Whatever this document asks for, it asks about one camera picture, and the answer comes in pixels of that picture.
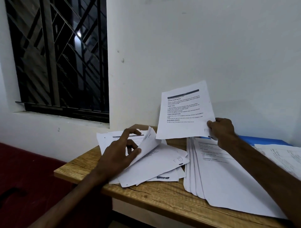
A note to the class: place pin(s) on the person's left hand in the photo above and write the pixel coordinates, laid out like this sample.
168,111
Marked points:
112,157

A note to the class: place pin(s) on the person's right hand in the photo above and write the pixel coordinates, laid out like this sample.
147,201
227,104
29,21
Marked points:
223,132

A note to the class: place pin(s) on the person's left middle finger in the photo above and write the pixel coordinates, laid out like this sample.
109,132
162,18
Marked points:
131,133

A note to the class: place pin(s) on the person's right thumb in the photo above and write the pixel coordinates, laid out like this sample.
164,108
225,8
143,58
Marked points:
211,126

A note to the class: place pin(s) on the person's left thumb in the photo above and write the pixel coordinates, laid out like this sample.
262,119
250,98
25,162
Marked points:
132,157

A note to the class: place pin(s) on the curled white paper sheet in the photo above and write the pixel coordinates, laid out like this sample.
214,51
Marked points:
148,143

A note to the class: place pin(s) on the printed white paper sheet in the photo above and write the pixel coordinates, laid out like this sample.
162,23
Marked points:
185,110

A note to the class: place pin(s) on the person's left forearm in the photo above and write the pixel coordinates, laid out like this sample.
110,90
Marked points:
70,203

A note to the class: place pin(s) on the person's right forearm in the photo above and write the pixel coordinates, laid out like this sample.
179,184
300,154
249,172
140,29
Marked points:
265,171

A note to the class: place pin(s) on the messy pile of white papers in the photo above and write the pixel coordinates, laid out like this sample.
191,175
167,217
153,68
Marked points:
155,164

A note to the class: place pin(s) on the blue folder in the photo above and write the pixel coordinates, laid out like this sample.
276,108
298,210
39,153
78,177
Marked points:
261,140

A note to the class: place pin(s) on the fanned stack of white papers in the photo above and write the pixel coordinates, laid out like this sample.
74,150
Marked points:
223,180

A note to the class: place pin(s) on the white sheet with table print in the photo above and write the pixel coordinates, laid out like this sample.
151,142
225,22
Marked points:
285,157

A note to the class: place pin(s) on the window with black metal grille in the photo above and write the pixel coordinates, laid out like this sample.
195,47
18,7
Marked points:
63,58

